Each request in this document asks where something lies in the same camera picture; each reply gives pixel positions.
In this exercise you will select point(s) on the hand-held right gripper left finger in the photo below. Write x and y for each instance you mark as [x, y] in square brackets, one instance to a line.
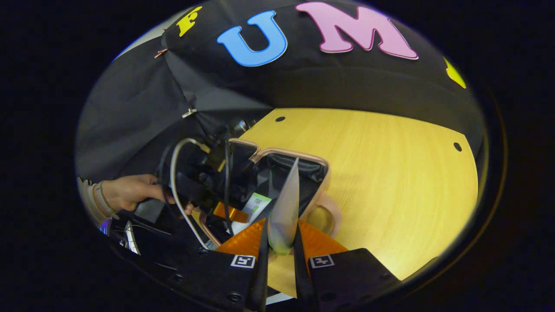
[262, 268]

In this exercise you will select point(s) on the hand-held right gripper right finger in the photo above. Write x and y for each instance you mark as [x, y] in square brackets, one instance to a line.
[300, 273]

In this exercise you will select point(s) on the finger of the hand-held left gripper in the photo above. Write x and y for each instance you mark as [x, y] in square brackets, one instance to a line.
[232, 213]

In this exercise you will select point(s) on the white green-label product box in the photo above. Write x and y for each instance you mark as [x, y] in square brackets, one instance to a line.
[256, 203]

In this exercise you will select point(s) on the silver cloth clip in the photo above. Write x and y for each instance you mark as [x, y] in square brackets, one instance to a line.
[189, 113]

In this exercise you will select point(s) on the copper cloth clip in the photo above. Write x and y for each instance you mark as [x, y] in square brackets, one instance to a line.
[160, 53]

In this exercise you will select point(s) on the black backdrop cloth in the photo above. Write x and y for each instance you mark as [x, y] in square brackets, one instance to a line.
[347, 82]

